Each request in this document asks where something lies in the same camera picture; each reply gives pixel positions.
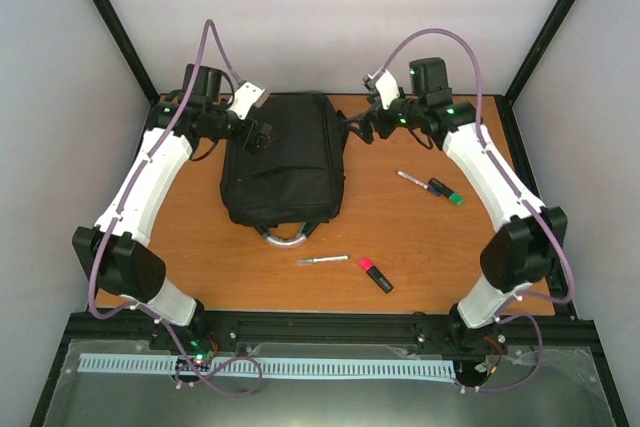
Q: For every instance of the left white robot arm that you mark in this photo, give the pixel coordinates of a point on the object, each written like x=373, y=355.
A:
x=114, y=253

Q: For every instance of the silver pen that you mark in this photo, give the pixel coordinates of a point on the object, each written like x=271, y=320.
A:
x=323, y=259

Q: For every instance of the light blue cable duct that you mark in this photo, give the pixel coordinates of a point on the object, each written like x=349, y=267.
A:
x=271, y=368

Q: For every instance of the left black corner post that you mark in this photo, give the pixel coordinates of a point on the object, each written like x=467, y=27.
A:
x=112, y=22

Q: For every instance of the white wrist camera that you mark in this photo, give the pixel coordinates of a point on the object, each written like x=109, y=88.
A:
x=246, y=97
x=383, y=87

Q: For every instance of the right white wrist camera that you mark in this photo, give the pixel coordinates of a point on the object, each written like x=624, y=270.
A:
x=383, y=87

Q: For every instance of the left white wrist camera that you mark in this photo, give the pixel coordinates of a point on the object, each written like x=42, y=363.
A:
x=246, y=97

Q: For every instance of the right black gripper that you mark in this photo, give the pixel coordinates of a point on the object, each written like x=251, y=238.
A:
x=367, y=133

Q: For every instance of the black student bag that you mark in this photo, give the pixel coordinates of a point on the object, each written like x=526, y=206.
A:
x=297, y=182

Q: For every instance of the pink black highlighter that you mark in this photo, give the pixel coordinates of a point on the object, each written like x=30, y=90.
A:
x=375, y=274

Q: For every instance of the blue white pen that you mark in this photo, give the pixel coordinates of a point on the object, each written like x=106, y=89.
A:
x=418, y=182

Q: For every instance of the black aluminium frame rail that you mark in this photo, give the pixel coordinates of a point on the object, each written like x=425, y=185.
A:
x=229, y=328

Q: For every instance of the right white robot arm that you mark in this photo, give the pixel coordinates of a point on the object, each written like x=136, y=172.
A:
x=527, y=234

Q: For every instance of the green black marker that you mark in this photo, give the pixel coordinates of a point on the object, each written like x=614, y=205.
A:
x=446, y=191

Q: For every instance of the right black corner post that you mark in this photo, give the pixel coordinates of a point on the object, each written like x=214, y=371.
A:
x=534, y=55

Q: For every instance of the black corner post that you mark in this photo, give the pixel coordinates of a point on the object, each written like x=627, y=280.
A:
x=112, y=22
x=534, y=55

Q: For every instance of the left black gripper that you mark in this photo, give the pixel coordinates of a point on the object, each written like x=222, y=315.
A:
x=259, y=145

